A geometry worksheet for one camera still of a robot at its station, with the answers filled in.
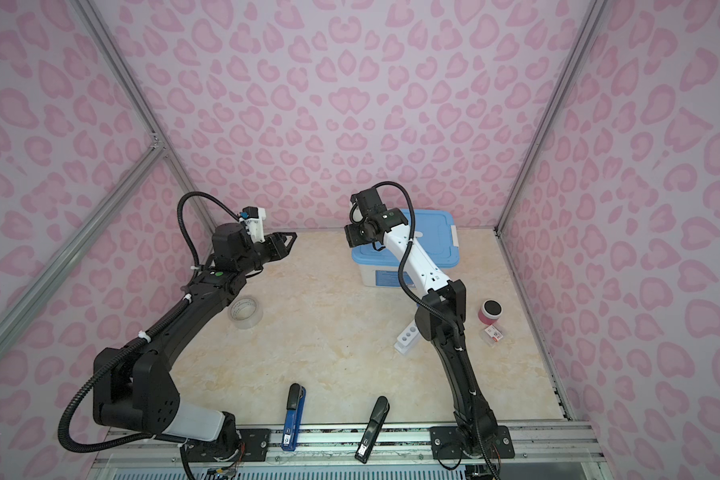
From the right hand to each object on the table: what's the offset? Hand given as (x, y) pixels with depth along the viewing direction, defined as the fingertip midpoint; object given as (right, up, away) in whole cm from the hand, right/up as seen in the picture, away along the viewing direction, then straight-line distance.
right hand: (358, 230), depth 93 cm
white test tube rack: (+15, -32, -7) cm, 36 cm away
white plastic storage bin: (+6, -12, 0) cm, 13 cm away
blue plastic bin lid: (+23, 0, +1) cm, 23 cm away
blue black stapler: (-16, -48, -18) cm, 54 cm away
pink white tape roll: (+40, -25, -3) cm, 47 cm away
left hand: (-17, -1, -12) cm, 21 cm away
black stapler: (+6, -47, -20) cm, 51 cm away
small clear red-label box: (+40, -32, -4) cm, 51 cm away
